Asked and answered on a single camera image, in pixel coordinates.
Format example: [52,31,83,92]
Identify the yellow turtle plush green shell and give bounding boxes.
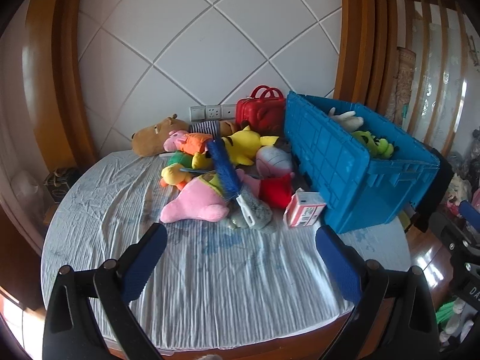
[160,151,199,191]

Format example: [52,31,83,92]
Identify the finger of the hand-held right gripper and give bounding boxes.
[459,200,480,226]
[429,212,469,247]

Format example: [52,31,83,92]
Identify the glass door with wooden slats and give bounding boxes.
[401,0,480,154]

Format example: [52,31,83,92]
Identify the pink starfish plush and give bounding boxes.
[160,172,230,224]

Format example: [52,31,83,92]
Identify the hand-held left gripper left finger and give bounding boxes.
[42,222,168,360]

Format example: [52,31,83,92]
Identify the pile of plush toys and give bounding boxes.
[444,127,480,218]

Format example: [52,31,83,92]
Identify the yellow mouse plush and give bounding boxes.
[192,125,280,169]

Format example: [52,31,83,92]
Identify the striped grey bedsheet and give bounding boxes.
[40,150,411,349]

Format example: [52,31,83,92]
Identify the green fuzzy toy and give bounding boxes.
[435,299,466,327]

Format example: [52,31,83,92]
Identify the blue bristle brush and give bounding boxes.
[206,139,259,229]

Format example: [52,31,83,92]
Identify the brown plush with striped shirt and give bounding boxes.
[131,113,241,157]

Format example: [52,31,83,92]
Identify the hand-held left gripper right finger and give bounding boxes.
[315,226,439,360]

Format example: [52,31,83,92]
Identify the grey plush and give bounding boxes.
[228,191,278,235]

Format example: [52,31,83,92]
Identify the red and white tissue packet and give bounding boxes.
[283,187,328,229]

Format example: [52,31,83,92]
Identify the white fuzzy toy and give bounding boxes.
[439,305,479,346]

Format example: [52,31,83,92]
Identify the red toy suitcase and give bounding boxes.
[235,85,286,137]

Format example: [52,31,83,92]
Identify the pink pig plush red dress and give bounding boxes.
[235,169,297,209]

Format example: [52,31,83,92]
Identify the dark box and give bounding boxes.
[42,167,77,205]

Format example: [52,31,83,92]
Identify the pink and orange plush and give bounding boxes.
[163,129,214,155]

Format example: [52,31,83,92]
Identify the blue plastic crate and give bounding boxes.
[283,91,441,234]

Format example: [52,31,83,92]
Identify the clear plastic bottle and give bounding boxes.
[11,170,44,211]

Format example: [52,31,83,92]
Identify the black cloth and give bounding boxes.
[412,149,456,233]

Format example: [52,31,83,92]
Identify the white and pink round plush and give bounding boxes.
[255,145,295,179]

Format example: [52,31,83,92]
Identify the rolled patterned carpet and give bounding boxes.
[386,47,417,126]

